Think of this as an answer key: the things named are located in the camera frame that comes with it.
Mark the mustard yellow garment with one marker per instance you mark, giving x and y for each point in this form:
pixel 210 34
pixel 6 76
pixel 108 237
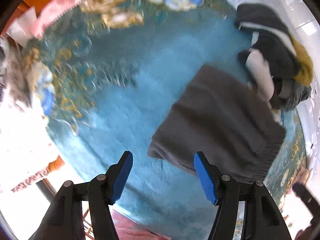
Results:
pixel 305 74

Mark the light blue floral duvet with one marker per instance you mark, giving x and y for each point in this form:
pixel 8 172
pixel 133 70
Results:
pixel 308 110

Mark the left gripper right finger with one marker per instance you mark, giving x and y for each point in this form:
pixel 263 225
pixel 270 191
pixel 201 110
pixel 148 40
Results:
pixel 262 219

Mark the teal floral bedspread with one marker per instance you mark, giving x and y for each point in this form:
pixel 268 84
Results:
pixel 114 87

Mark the pink knitted cloth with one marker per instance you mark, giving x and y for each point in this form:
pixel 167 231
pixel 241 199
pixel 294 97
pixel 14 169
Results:
pixel 50 14

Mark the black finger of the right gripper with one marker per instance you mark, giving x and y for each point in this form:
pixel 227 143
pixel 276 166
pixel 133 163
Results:
pixel 310 202

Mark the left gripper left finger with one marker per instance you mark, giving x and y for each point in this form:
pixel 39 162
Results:
pixel 64 218

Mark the black white garment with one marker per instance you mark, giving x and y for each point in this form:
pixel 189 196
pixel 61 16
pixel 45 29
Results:
pixel 272 57

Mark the blue grey garment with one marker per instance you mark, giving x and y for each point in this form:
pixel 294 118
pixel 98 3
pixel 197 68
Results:
pixel 292 93

